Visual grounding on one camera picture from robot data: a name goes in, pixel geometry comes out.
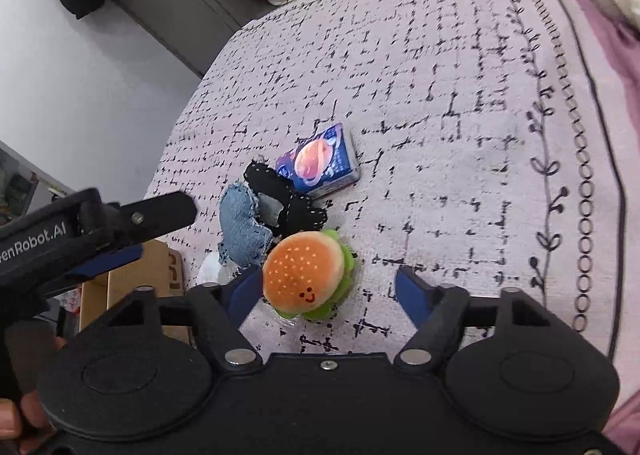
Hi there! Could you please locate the person's left hand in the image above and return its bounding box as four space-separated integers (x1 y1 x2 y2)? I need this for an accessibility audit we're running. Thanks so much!
0 334 69 442

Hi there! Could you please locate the clear plastic wrapper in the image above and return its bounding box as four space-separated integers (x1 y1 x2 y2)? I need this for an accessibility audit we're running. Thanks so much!
194 254 242 287

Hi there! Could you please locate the grey patterned bed blanket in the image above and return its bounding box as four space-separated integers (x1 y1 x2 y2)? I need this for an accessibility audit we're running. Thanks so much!
144 0 632 372

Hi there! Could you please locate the blue tissue pack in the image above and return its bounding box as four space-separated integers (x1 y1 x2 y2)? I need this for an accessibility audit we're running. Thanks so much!
274 122 362 199

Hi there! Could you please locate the black stitched cloth pouch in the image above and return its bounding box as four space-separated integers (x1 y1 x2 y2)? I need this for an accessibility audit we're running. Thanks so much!
243 160 329 239

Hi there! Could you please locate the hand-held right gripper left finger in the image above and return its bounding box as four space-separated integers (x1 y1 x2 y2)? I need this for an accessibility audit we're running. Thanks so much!
82 265 266 371

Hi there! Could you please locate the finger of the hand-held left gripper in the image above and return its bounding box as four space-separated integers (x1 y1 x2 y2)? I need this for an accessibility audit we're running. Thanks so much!
62 241 147 287
102 191 197 242

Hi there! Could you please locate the burger plush toy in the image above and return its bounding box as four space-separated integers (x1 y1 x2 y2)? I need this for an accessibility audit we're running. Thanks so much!
262 229 357 322

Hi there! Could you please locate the blue denim heart pouch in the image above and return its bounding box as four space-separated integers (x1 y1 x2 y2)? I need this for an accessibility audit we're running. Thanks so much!
217 183 274 269

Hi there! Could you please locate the dark grey cabinet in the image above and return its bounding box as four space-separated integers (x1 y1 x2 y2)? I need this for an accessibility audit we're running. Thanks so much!
114 0 283 78

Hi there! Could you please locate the brown cardboard box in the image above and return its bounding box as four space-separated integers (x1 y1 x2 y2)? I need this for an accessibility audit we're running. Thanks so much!
79 239 195 347

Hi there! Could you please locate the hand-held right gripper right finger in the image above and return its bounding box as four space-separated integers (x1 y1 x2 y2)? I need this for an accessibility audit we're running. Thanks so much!
394 266 596 369

